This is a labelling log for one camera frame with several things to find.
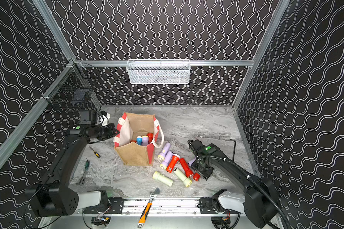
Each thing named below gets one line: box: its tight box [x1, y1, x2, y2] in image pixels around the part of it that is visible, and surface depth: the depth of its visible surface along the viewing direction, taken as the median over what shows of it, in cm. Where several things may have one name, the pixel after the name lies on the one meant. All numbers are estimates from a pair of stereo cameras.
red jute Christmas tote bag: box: [113, 112, 165, 167], surface depth 87 cm
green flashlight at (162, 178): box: [152, 171, 174, 187], surface depth 83 cm
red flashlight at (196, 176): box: [193, 172, 201, 182], surface depth 83 cm
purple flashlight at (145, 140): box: [141, 135, 149, 147], surface depth 96 cm
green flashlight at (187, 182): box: [173, 167, 193, 188], surface depth 83 cm
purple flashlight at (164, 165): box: [159, 150, 174, 170], surface depth 89 cm
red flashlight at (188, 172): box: [179, 157, 194, 178], surface depth 87 cm
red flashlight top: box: [147, 132, 154, 145], surface depth 99 cm
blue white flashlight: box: [136, 135, 142, 146], surface depth 97 cm
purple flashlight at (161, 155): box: [157, 142, 171, 161], surface depth 93 cm
